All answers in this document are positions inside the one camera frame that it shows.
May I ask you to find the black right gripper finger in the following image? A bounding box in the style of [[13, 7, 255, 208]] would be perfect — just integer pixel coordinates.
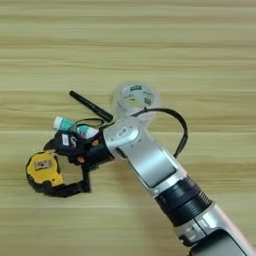
[[49, 163, 92, 198], [43, 137, 58, 151]]

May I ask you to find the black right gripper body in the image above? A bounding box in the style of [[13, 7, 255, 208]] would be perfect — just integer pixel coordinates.
[[66, 129, 116, 171]]

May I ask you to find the white and green glue stick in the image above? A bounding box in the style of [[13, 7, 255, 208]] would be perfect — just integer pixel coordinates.
[[53, 115, 100, 140]]

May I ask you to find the yellow black tape measure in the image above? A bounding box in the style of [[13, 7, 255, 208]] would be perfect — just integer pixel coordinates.
[[25, 117, 105, 198]]

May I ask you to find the black marker pen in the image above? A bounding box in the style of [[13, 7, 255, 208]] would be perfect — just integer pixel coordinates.
[[68, 89, 114, 123]]

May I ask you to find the clear packing tape roll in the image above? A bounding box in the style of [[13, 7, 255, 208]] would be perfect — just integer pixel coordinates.
[[112, 80, 161, 124]]

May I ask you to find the black box with white label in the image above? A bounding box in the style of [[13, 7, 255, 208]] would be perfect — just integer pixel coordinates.
[[54, 130, 84, 156]]

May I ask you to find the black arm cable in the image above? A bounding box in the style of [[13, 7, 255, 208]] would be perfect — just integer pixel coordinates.
[[133, 107, 189, 159]]

